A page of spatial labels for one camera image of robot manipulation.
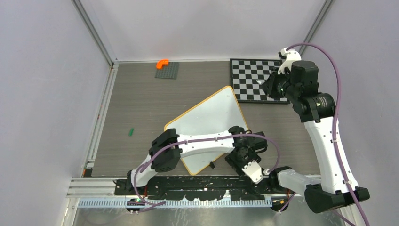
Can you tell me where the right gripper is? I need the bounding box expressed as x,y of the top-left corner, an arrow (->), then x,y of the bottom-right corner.
262,66 -> 299,101

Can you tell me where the yellow framed whiteboard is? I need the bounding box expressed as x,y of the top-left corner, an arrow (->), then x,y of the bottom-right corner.
164,85 -> 250,177

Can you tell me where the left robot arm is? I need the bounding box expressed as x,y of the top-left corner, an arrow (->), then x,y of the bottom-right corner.
126,126 -> 267,195

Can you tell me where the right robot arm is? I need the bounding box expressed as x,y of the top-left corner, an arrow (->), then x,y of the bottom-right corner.
261,60 -> 370,213

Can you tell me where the black white checkerboard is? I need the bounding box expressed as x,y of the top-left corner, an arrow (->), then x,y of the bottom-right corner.
230,58 -> 289,104

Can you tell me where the grey lego baseplate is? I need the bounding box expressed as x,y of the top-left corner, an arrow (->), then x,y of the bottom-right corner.
155,62 -> 180,80

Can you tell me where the orange curved block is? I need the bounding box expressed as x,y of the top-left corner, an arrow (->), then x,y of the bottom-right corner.
156,59 -> 169,70

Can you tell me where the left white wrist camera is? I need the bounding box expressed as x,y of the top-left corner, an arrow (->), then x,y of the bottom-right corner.
241,160 -> 270,185

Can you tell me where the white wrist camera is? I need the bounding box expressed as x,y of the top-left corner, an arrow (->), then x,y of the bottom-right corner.
277,48 -> 302,75
241,160 -> 270,185

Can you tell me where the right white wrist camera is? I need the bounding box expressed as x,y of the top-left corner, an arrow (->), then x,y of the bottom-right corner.
277,48 -> 302,75

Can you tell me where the white slotted cable duct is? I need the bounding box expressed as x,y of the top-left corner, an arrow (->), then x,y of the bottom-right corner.
78,197 -> 272,208

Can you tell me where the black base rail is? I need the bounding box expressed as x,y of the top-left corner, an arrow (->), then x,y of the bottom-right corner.
113,175 -> 300,202

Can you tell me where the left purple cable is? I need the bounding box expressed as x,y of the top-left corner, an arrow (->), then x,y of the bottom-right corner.
126,133 -> 281,214

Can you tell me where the aluminium frame rail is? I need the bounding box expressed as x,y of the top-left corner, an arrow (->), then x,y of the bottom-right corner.
66,176 -> 349,199

